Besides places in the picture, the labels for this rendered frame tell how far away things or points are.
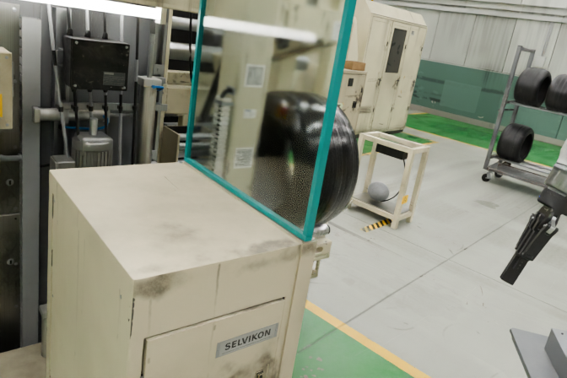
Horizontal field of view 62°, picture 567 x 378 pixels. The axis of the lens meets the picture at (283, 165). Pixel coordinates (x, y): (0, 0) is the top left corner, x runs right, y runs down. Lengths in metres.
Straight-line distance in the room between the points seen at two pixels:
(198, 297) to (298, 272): 0.23
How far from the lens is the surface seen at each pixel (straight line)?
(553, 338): 2.15
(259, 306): 0.99
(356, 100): 6.99
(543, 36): 13.12
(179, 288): 0.86
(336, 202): 1.80
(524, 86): 7.17
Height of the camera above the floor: 1.68
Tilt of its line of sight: 16 degrees down
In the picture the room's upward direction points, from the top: 9 degrees clockwise
